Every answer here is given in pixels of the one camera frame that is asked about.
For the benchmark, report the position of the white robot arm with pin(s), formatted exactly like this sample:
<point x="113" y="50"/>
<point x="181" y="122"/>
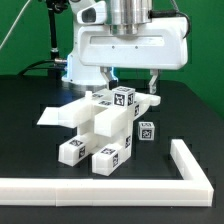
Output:
<point x="131" y="34"/>

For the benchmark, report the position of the white chair back frame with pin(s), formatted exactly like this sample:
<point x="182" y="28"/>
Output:
<point x="80" y="111"/>

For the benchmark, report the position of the white U-shaped obstacle fence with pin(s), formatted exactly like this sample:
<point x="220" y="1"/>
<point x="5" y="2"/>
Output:
<point x="193" y="189"/>

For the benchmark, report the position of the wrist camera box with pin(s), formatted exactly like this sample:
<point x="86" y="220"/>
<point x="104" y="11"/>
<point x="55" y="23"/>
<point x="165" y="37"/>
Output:
<point x="91" y="12"/>

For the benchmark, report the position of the white chair seat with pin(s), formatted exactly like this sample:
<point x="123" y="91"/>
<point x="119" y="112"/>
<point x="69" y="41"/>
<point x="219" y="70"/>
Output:
<point x="110" y="124"/>

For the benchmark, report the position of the black camera stand pole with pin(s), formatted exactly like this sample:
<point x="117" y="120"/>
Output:
<point x="54" y="7"/>

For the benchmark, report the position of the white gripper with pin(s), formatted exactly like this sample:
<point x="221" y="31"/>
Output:
<point x="160" y="44"/>

